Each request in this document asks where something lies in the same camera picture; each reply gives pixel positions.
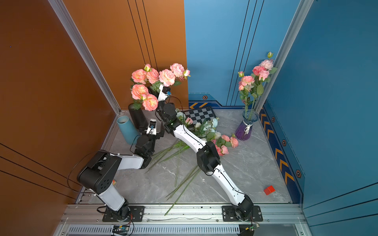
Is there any right green circuit board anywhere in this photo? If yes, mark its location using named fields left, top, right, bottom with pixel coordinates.
left=245, top=222, right=260, bottom=232

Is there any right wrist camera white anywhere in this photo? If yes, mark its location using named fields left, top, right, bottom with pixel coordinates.
left=157, top=84, right=171, bottom=101

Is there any blue purple glass vase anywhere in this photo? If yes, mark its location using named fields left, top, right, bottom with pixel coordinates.
left=235, top=110, right=258, bottom=141

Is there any right aluminium corner post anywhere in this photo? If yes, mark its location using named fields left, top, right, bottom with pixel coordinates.
left=256, top=0, right=314, bottom=113

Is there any bunch of pink flowers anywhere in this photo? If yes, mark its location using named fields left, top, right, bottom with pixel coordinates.
left=153, top=117, right=245, bottom=206

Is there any aluminium front rail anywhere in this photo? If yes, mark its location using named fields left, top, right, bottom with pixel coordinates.
left=59, top=203, right=307, bottom=225

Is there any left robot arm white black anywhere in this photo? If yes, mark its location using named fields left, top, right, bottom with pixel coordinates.
left=77, top=119, right=165, bottom=222

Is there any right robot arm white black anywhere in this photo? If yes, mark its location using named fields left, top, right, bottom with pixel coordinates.
left=157, top=85, right=254, bottom=221

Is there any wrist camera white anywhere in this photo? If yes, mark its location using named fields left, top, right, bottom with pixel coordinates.
left=146, top=119, right=157, bottom=135
left=157, top=84, right=171, bottom=101

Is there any left aluminium corner post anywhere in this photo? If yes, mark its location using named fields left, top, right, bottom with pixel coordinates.
left=48, top=0, right=122, bottom=115

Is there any black cylindrical vase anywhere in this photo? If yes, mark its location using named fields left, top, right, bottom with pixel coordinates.
left=128, top=103, right=148, bottom=131

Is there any pale pink carnation stem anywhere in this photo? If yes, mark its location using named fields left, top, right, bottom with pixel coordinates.
left=259, top=52, right=274, bottom=71

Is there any peach double bloom stem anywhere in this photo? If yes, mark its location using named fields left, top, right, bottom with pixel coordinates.
left=131, top=64, right=160, bottom=91

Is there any left green circuit board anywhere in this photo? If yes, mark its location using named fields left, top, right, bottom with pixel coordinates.
left=111, top=225, right=131, bottom=236

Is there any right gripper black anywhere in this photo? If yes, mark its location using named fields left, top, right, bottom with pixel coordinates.
left=148, top=86, right=169, bottom=124

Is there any green circuit board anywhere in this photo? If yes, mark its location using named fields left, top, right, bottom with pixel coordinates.
left=111, top=225, right=131, bottom=236
left=245, top=222, right=260, bottom=232

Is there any pink double bloom stem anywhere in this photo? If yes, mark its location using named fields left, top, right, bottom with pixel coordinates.
left=238, top=71, right=257, bottom=113

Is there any pink rose stem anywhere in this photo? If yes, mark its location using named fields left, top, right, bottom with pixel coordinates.
left=253, top=69, right=271, bottom=119
left=251, top=65, right=266, bottom=119

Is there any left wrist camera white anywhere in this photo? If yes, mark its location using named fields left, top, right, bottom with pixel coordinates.
left=146, top=119, right=157, bottom=135

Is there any black white chessboard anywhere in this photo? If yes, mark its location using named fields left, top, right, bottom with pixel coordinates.
left=184, top=107, right=217, bottom=124

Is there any pale pink double stem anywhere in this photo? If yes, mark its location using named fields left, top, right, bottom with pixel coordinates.
left=158, top=63, right=191, bottom=87

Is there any red block right side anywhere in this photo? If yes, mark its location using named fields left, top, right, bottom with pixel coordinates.
left=264, top=185, right=276, bottom=196

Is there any large peach bloom stem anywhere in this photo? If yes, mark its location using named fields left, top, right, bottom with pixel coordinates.
left=131, top=84, right=158, bottom=111

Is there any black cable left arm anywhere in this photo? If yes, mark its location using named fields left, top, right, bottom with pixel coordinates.
left=66, top=134, right=141, bottom=194

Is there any aluminium corner post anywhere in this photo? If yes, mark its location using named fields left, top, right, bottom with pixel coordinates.
left=48, top=0, right=122, bottom=115
left=256, top=0, right=314, bottom=113

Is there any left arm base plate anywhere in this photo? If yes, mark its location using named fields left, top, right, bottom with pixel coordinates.
left=102, top=206, right=145, bottom=222

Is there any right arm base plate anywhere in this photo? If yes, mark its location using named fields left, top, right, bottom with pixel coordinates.
left=222, top=205, right=263, bottom=222

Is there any teal ceramic vase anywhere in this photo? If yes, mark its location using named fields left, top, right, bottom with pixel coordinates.
left=117, top=116, right=140, bottom=145

